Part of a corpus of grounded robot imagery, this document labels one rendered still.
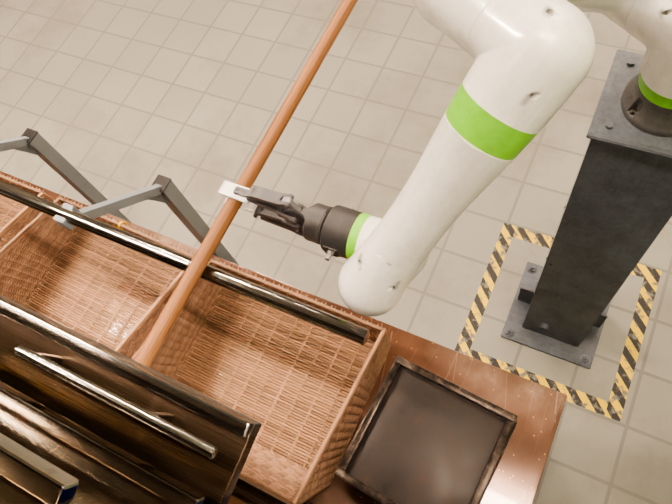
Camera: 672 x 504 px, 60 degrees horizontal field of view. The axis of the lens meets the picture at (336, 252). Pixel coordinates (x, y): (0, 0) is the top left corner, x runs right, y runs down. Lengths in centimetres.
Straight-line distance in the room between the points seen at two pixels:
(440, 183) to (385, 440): 67
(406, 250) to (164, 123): 232
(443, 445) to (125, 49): 280
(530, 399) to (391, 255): 84
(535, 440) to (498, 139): 100
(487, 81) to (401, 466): 82
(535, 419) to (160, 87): 242
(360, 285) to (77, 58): 292
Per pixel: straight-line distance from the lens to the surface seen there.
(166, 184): 159
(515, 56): 73
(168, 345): 168
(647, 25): 111
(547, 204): 250
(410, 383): 132
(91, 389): 84
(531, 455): 160
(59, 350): 95
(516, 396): 162
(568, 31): 74
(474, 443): 130
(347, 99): 284
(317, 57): 135
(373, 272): 89
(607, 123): 122
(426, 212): 82
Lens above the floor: 216
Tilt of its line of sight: 63 degrees down
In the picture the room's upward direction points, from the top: 22 degrees counter-clockwise
